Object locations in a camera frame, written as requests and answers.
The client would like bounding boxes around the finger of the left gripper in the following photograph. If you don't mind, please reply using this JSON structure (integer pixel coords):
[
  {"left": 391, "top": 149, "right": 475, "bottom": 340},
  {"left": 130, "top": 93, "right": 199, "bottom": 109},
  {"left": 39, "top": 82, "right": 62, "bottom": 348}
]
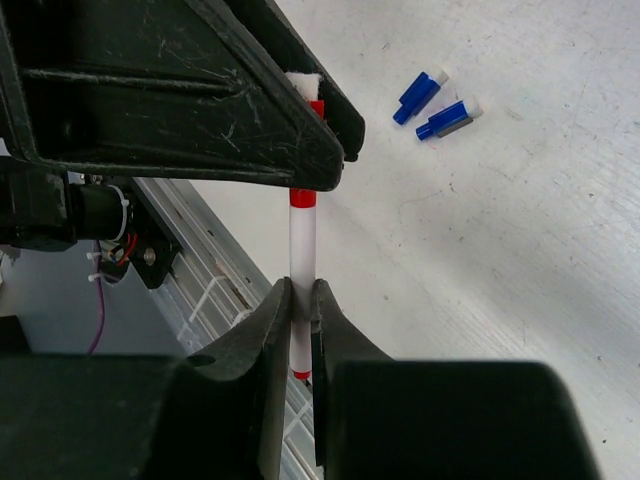
[
  {"left": 266, "top": 1, "right": 365, "bottom": 162},
  {"left": 1, "top": 1, "right": 345, "bottom": 191}
]

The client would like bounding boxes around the white pen red end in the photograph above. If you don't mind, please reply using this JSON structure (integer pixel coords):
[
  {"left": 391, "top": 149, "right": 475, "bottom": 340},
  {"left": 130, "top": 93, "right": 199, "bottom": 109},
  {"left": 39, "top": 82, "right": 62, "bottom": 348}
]
[{"left": 289, "top": 189, "right": 317, "bottom": 380}]

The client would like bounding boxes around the red pen cap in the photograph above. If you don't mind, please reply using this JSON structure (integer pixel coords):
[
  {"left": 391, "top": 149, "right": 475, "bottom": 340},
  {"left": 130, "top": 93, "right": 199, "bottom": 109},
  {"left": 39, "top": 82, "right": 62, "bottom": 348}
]
[{"left": 284, "top": 71, "right": 326, "bottom": 128}]

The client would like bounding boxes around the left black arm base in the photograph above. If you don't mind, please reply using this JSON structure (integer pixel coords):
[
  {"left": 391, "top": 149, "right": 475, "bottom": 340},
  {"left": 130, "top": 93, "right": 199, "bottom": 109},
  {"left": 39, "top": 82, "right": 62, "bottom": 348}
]
[{"left": 69, "top": 175, "right": 180, "bottom": 290}]

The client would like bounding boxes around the blue pen cap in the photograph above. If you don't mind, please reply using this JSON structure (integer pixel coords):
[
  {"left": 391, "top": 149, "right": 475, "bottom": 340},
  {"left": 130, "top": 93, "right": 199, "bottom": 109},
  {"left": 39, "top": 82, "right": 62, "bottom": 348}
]
[
  {"left": 415, "top": 97, "right": 483, "bottom": 141},
  {"left": 393, "top": 69, "right": 449, "bottom": 125}
]

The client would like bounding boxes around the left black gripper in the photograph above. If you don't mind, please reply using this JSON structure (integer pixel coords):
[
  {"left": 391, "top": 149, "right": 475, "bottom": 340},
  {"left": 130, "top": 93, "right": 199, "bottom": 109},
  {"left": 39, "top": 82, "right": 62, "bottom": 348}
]
[{"left": 1, "top": 155, "right": 75, "bottom": 250}]

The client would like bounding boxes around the aluminium frame rail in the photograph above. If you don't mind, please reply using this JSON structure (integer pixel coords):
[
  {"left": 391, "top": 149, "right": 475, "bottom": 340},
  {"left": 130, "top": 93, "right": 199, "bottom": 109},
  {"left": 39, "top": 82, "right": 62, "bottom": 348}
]
[{"left": 129, "top": 177, "right": 326, "bottom": 480}]

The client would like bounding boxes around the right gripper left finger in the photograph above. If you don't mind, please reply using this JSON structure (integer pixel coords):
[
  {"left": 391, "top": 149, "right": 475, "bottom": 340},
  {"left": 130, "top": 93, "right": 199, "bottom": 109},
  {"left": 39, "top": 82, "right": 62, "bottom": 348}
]
[{"left": 1, "top": 278, "right": 292, "bottom": 479}]

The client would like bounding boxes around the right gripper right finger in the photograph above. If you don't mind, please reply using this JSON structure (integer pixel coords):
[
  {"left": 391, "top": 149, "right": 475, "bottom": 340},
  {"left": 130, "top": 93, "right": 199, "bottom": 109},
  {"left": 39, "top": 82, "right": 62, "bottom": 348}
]
[{"left": 311, "top": 280, "right": 600, "bottom": 479}]

